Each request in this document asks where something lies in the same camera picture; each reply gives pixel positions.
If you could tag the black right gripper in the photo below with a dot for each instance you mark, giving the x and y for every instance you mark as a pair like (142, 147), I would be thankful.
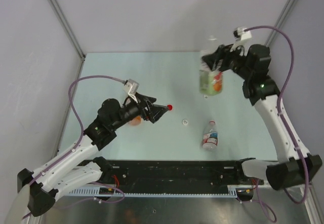
(222, 54)

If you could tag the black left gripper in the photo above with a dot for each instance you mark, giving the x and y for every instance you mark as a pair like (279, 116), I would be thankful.
(156, 110)

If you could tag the white green fruit tea bottle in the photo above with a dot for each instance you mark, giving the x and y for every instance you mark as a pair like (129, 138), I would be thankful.
(210, 81)

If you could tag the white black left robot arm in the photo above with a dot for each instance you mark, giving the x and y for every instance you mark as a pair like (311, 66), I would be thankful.
(43, 182)

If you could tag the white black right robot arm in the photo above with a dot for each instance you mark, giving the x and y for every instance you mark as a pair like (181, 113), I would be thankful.
(250, 112)

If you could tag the orange label tea bottle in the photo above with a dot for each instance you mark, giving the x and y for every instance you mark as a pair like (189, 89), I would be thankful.
(135, 121)

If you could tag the small white bottle cap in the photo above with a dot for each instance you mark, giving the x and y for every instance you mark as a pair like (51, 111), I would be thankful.
(185, 122)

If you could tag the clear red label water bottle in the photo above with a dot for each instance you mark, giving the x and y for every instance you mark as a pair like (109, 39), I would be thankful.
(210, 136)

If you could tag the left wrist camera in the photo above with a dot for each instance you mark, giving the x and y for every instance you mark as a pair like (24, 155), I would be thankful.
(131, 86)

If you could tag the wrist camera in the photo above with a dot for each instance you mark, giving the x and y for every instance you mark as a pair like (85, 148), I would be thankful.
(131, 86)
(242, 34)

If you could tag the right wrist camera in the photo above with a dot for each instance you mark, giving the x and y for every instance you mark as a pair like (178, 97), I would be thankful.
(242, 34)

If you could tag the aluminium frame post right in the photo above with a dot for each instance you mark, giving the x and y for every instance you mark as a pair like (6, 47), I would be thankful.
(280, 21)

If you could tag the aluminium frame post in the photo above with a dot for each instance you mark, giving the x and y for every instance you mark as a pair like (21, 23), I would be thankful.
(66, 27)
(280, 21)

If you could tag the aluminium frame post left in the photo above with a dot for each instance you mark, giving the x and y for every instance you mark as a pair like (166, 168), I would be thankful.
(66, 27)

